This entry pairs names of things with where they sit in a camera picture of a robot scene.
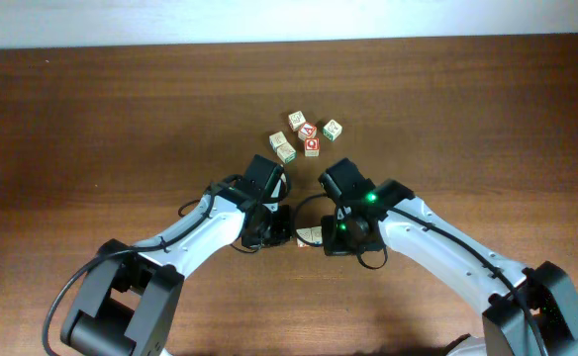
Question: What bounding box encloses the red edged number block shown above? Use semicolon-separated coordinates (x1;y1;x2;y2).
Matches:
296;228;313;247

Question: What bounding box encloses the green edged wooden block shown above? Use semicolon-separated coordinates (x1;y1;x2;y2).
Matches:
323;120;343;141

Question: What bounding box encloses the blue edged number block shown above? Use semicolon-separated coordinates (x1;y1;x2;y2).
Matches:
308;225;323;245

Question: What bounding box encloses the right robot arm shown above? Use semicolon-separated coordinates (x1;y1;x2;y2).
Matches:
319;158;578;355

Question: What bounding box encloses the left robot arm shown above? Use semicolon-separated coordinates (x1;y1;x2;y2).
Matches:
60;155;290;356

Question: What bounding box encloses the green sided wooden block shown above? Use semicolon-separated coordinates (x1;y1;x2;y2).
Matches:
276;142;297;164

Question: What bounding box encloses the blue sided wooden block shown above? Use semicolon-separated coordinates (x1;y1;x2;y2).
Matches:
269;132;287;151

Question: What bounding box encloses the red Q wooden block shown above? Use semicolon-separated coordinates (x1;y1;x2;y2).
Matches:
304;137;320;157

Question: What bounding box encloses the red A wooden block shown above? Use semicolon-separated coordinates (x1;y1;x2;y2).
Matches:
297;122;317;141

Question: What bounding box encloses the top wooden block elephant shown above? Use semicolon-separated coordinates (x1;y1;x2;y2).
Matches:
288;111;306;132

